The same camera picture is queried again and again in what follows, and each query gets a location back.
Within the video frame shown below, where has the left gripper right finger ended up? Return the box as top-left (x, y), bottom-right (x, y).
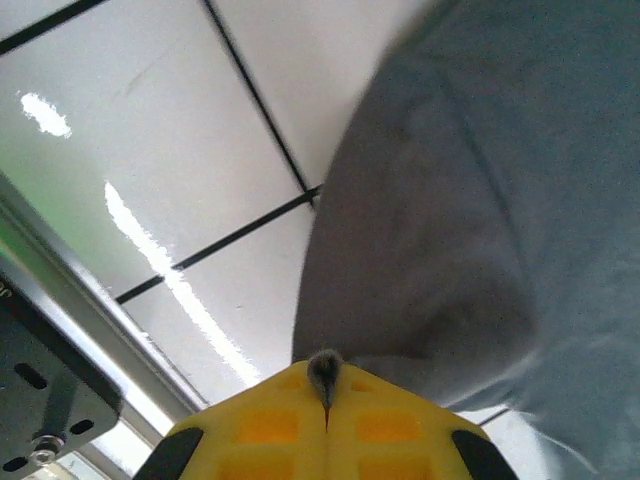
top-left (325, 362), bottom-right (517, 480)

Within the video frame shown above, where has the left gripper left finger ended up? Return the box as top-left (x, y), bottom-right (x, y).
top-left (133, 360), bottom-right (330, 480)

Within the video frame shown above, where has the grey-blue t-shirt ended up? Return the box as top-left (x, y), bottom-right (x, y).
top-left (290, 0), bottom-right (640, 480)

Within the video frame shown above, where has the aluminium front rail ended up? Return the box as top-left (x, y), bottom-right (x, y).
top-left (0, 172), bottom-right (211, 480)

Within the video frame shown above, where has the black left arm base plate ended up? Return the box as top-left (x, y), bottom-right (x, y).
top-left (0, 269), bottom-right (124, 474)

